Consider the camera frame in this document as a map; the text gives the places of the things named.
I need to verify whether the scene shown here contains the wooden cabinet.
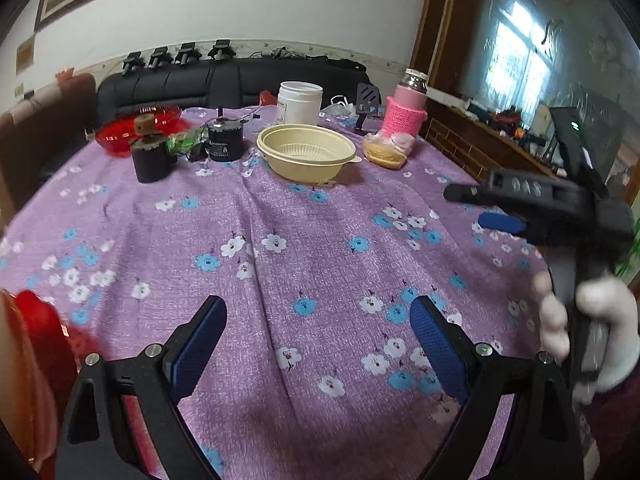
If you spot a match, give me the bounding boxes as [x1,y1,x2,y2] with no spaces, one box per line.
[427,87,568,183]

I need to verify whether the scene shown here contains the black phone stand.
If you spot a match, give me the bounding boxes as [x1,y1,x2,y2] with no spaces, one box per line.
[353,83,379,135]

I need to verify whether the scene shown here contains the bagged bread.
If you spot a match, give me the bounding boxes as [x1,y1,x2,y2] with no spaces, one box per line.
[362,130,419,169]

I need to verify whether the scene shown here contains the purple floral tablecloth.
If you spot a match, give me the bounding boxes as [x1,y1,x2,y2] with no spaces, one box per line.
[0,105,556,480]

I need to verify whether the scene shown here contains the red plastic plate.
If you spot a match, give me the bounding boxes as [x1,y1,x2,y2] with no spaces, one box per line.
[0,289,101,480]

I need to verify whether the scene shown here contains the small wall plaque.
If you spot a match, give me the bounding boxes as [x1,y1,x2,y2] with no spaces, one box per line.
[16,40,36,74]

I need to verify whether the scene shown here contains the person's right forearm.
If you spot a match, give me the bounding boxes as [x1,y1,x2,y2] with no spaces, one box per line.
[582,375,640,480]

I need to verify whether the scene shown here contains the green plant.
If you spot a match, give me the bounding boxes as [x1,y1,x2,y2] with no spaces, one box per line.
[617,230,640,278]

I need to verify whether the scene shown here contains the green packet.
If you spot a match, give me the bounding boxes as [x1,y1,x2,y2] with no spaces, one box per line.
[167,127,209,156]

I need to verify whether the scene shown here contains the white plastic jar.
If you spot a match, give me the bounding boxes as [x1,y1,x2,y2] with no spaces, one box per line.
[276,81,324,127]

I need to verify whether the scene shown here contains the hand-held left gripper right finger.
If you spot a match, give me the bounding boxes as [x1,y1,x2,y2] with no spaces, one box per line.
[409,295,586,480]

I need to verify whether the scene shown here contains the black round device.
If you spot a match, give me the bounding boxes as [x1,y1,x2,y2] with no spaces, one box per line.
[206,107,247,163]

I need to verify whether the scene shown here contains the wooden door frame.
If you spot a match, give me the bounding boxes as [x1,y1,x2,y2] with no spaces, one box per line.
[410,0,461,97]

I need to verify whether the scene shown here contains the red plastic bowl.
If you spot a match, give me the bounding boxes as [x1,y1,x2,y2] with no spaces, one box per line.
[95,105,183,153]

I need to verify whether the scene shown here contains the cables on sofa back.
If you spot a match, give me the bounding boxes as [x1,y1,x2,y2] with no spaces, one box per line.
[245,46,331,61]

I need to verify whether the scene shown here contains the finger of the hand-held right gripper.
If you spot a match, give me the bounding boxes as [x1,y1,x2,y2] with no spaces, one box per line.
[477,212,563,250]
[444,169,596,211]

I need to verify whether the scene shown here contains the person's right hand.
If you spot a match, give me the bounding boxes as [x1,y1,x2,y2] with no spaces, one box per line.
[531,271,640,406]

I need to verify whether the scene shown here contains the black leather sofa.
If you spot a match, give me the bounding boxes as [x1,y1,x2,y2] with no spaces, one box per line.
[96,57,373,123]

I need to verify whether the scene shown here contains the brown armchair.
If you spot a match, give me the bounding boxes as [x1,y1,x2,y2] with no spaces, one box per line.
[0,72,98,211]

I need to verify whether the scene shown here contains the dark cup with cork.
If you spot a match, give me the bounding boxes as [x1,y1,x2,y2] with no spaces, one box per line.
[131,116,169,184]

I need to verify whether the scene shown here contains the white plastic bag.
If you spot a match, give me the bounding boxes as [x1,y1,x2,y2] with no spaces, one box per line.
[320,96,357,117]

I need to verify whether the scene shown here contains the bottle with pink knitted sleeve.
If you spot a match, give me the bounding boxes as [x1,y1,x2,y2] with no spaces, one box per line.
[382,68,430,136]

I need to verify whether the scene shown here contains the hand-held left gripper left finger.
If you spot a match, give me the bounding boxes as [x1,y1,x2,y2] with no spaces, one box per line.
[56,295,228,480]

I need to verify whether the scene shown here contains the beige plastic bowl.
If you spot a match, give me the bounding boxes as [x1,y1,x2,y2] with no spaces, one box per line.
[256,124,362,183]

